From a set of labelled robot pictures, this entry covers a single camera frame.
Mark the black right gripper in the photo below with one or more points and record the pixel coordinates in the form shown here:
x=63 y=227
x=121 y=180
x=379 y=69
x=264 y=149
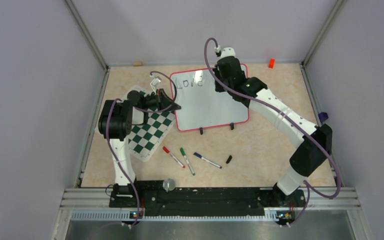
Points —
x=218 y=88

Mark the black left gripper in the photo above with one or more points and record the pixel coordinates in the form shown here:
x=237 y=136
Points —
x=161 y=99

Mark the pink framed whiteboard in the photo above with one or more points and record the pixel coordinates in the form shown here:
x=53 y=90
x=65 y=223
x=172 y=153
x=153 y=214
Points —
x=202 y=106

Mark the black marker cap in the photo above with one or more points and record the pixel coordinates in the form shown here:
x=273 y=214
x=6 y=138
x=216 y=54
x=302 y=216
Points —
x=229 y=159

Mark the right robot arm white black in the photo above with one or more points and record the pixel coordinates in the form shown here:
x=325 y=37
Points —
x=313 y=143

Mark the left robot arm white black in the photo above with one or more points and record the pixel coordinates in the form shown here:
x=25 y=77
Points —
x=115 y=124

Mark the red whiteboard marker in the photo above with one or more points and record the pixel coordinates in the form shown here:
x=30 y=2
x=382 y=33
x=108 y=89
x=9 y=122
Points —
x=173 y=157

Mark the green whiteboard marker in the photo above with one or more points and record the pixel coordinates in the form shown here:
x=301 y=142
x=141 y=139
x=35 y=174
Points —
x=187 y=161

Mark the blue whiteboard marker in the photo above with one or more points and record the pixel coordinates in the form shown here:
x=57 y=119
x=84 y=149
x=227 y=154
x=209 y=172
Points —
x=207 y=160

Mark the green white chessboard mat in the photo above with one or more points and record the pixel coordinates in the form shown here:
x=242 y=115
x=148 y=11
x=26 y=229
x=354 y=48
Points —
x=145 y=139

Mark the orange toy block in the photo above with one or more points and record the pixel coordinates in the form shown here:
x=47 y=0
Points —
x=271 y=63

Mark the wine cork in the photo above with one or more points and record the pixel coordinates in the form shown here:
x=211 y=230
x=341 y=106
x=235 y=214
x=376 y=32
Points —
x=137 y=64

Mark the clear round knob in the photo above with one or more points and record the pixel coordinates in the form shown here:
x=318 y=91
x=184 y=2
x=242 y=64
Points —
x=169 y=185

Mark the purple toy block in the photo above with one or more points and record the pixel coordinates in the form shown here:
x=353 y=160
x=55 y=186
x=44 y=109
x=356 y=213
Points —
x=323 y=116

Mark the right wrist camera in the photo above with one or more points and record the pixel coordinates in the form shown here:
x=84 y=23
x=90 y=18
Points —
x=224 y=52

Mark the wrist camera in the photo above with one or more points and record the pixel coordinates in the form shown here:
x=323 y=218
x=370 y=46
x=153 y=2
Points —
x=224 y=52
x=155 y=81

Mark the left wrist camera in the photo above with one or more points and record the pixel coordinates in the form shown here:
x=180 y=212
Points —
x=155 y=81

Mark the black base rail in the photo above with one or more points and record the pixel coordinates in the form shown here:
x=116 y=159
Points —
x=201 y=201

